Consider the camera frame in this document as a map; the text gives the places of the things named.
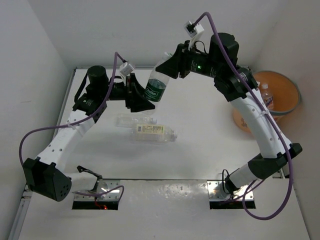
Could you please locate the square clear bottle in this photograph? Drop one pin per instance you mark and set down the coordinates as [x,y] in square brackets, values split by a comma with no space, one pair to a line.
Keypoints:
[267,96]

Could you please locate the orange bin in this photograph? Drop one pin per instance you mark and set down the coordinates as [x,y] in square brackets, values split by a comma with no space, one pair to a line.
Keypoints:
[286,95]

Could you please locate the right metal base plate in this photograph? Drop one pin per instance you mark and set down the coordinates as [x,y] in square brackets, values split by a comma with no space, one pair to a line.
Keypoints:
[216,193]

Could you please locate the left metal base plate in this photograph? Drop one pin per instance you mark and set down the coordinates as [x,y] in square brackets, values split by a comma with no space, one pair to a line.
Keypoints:
[108,190]

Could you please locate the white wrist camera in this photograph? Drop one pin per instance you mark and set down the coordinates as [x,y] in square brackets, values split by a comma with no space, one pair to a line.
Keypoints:
[126,69]
[193,30]

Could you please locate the yellow label lying bottle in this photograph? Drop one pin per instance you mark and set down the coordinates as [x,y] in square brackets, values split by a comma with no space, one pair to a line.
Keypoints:
[153,134]

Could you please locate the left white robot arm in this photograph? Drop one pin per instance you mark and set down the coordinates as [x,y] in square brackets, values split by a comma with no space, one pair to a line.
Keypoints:
[45,174]

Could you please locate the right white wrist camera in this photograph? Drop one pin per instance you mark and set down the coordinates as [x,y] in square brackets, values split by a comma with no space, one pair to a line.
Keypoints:
[193,30]

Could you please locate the green label bottle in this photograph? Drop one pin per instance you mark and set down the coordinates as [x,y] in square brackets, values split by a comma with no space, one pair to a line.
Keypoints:
[156,85]

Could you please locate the metal base plate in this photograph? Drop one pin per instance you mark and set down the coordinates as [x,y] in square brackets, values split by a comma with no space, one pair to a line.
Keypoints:
[216,193]
[108,190]

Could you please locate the clear unlabelled bottle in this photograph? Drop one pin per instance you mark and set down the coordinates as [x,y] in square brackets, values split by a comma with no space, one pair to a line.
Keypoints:
[129,120]

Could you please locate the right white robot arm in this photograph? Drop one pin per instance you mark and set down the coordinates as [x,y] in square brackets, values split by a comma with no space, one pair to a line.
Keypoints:
[273,147]

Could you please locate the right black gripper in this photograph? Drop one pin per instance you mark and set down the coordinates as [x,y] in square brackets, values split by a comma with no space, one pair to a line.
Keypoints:
[176,65]

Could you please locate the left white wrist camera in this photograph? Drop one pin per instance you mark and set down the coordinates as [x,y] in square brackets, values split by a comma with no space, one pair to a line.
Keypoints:
[126,69]

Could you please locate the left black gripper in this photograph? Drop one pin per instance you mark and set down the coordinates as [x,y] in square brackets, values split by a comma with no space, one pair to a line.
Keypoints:
[138,102]

